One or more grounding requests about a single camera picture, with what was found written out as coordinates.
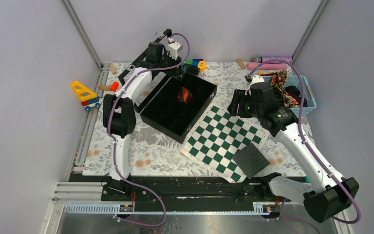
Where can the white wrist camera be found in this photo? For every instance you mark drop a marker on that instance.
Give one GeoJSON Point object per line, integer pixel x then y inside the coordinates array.
{"type": "Point", "coordinates": [255, 79]}
{"type": "Point", "coordinates": [174, 47]}

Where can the floral table mat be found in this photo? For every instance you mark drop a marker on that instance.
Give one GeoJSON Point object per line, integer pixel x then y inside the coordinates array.
{"type": "Point", "coordinates": [152, 153]}

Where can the red floral tie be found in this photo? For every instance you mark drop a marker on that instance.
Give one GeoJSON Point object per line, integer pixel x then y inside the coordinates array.
{"type": "Point", "coordinates": [278, 81]}

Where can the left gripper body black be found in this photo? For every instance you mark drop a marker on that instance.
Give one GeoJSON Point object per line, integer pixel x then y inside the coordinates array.
{"type": "Point", "coordinates": [169, 61]}

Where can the orange navy striped rolled tie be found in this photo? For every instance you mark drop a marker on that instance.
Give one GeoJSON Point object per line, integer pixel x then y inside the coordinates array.
{"type": "Point", "coordinates": [184, 95]}

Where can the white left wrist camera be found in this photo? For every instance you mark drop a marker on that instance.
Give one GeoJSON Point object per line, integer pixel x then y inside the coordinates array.
{"type": "Point", "coordinates": [174, 47]}

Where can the red toy block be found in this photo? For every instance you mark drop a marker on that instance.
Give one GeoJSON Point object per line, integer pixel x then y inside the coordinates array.
{"type": "Point", "coordinates": [114, 86]}

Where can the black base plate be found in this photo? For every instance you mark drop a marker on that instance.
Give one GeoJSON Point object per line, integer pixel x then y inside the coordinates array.
{"type": "Point", "coordinates": [190, 194]}

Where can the purple glitter microphone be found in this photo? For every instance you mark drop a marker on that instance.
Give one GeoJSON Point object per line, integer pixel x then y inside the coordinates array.
{"type": "Point", "coordinates": [271, 59]}

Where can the light blue plastic basket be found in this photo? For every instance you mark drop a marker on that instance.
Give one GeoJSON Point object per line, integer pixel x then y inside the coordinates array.
{"type": "Point", "coordinates": [309, 103]}

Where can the grey studded baseplate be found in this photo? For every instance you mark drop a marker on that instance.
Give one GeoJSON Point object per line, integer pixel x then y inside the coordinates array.
{"type": "Point", "coordinates": [250, 160]}

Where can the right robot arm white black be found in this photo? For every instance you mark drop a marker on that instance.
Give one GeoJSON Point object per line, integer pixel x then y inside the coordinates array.
{"type": "Point", "coordinates": [330, 192]}

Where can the yellow toy truck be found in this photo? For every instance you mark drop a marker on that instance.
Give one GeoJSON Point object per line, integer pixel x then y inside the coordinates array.
{"type": "Point", "coordinates": [86, 96]}

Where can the dark red ties pile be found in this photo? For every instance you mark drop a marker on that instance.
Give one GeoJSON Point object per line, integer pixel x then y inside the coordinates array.
{"type": "Point", "coordinates": [292, 90]}

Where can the green white chessboard mat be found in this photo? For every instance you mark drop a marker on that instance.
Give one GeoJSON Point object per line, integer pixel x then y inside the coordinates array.
{"type": "Point", "coordinates": [216, 137]}

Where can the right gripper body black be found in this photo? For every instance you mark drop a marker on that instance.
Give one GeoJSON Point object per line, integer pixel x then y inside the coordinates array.
{"type": "Point", "coordinates": [240, 97]}

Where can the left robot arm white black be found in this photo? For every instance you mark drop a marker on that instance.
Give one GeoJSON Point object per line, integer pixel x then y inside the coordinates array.
{"type": "Point", "coordinates": [118, 108]}

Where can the green blue block stack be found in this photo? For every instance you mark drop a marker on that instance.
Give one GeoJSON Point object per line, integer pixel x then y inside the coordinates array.
{"type": "Point", "coordinates": [193, 62]}

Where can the small wooden block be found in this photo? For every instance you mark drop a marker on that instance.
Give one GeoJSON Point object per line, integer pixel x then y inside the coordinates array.
{"type": "Point", "coordinates": [241, 63]}

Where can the wooden peg near red block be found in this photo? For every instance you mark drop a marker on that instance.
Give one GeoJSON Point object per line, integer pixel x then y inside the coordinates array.
{"type": "Point", "coordinates": [104, 87]}

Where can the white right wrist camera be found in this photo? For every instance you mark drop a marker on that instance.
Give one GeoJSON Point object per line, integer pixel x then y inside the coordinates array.
{"type": "Point", "coordinates": [255, 79]}

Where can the dark blue floral tie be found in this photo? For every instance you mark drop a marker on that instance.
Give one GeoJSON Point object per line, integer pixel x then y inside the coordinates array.
{"type": "Point", "coordinates": [185, 68]}

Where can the wooden peg left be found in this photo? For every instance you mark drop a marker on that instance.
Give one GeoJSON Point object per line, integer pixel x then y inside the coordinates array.
{"type": "Point", "coordinates": [112, 68]}

